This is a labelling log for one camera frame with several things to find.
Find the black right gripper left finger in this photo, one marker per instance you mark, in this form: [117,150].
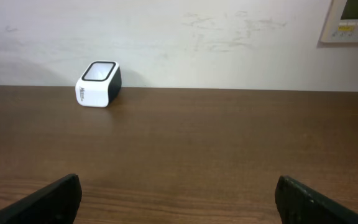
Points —
[58,202]

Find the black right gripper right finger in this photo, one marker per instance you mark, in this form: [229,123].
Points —
[299,204]

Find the white barcode scanner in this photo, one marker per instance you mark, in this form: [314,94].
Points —
[99,84]

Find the beige wall control panel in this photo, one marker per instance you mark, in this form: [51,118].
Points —
[341,24]

